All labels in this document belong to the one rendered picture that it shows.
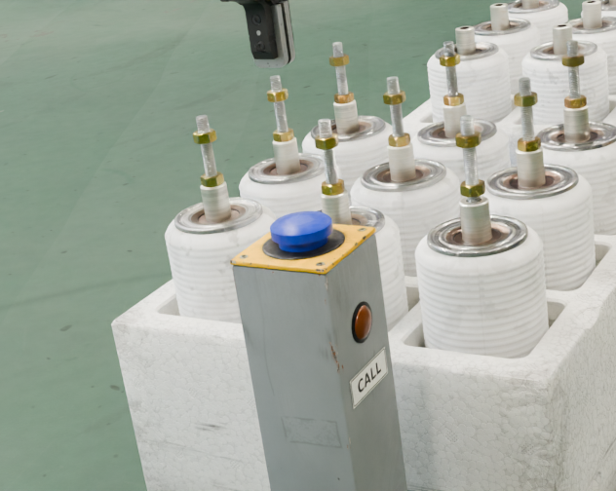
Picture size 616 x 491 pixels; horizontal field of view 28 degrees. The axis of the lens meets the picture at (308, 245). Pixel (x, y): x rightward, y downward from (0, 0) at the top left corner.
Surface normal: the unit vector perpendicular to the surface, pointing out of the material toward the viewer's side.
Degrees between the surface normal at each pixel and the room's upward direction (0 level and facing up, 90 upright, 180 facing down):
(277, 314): 90
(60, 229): 0
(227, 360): 90
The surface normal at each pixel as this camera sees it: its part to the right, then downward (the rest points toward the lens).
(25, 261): -0.14, -0.92
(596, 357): 0.86, 0.07
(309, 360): -0.49, 0.39
